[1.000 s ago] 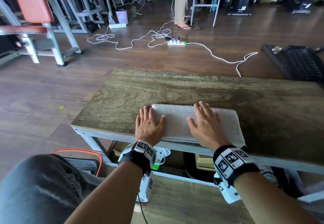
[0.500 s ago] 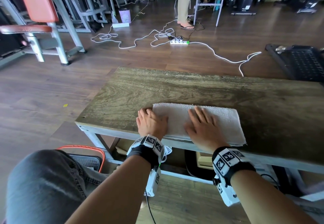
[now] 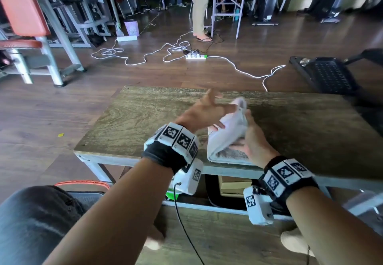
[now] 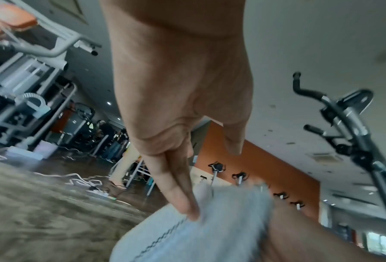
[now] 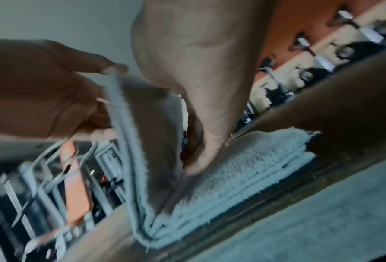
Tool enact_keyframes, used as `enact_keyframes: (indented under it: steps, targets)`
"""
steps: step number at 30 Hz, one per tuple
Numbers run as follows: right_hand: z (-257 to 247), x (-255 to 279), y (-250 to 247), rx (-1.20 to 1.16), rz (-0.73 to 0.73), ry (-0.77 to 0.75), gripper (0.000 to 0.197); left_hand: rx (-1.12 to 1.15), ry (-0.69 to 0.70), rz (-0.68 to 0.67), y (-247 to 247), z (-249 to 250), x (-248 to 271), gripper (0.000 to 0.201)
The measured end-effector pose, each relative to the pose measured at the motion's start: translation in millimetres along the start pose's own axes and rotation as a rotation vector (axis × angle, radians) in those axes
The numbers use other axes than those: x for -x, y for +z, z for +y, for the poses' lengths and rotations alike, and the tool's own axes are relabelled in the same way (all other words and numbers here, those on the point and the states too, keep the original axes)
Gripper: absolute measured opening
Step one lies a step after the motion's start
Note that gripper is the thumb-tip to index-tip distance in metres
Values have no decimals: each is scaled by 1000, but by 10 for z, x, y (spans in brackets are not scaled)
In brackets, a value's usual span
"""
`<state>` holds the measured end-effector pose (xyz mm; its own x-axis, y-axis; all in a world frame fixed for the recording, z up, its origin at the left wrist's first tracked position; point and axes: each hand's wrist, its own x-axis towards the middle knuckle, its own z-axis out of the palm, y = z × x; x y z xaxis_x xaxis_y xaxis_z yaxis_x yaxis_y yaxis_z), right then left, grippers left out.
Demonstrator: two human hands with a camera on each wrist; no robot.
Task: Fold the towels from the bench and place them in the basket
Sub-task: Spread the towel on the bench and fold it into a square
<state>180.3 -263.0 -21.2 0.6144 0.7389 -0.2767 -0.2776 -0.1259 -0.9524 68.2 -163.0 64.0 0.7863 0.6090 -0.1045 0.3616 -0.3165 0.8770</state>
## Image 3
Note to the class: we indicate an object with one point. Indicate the person's left leg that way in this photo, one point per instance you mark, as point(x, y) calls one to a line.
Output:
point(33, 223)

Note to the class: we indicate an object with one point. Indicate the person's right forearm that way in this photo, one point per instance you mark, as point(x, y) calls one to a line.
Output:
point(335, 229)

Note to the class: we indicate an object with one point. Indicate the person's right hand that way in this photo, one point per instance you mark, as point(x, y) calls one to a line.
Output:
point(257, 145)

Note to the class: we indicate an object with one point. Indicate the clear spray bottle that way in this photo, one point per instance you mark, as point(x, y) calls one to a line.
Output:
point(119, 31)

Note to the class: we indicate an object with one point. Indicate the person's right foot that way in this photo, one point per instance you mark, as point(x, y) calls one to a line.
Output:
point(294, 241)

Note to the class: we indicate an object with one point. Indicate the black perforated platform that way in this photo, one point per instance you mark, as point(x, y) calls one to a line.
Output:
point(329, 74)

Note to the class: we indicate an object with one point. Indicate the person's left forearm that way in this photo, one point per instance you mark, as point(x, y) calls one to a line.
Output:
point(113, 217)

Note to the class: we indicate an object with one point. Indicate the grey weight machine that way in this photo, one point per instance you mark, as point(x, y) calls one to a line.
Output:
point(83, 19)

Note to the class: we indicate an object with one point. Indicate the black basket orange rim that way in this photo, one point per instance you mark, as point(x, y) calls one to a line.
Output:
point(86, 197)

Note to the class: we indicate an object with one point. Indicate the low wooden table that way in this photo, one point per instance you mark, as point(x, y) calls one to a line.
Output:
point(101, 170)

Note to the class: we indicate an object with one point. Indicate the blue water bottle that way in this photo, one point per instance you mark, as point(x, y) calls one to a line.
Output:
point(237, 14)

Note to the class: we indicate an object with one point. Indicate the silver metal part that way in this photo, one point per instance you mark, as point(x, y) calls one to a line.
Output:
point(304, 62)

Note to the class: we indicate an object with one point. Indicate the purple waste bin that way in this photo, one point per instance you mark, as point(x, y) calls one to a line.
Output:
point(131, 27)

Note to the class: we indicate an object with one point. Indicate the black elliptical trainer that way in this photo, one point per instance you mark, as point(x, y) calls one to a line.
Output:
point(269, 1)

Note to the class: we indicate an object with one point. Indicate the plain cardboard box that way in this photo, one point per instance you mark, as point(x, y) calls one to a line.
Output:
point(233, 185)

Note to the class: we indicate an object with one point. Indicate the person's left hand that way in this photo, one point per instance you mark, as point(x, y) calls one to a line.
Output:
point(203, 112)

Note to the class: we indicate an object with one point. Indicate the orange padded gym machine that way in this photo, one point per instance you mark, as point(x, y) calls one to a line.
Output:
point(24, 7)

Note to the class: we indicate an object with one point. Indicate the white green power strip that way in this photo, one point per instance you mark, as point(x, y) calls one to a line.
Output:
point(196, 56)

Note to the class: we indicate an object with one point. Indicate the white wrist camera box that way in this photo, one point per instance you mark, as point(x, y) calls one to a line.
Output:
point(257, 206)
point(188, 179)

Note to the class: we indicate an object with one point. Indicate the black round tub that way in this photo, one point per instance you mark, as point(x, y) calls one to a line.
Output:
point(212, 199)

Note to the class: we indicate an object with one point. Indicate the black power adapter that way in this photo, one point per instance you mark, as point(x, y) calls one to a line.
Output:
point(186, 51)

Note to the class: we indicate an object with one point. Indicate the white green socket adapter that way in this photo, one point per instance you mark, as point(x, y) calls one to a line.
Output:
point(172, 196)

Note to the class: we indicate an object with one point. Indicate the grey towel striped border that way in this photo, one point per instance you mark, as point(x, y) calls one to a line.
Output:
point(224, 136)

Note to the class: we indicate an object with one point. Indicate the flat white power strip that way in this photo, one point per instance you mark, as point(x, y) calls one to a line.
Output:
point(127, 38)

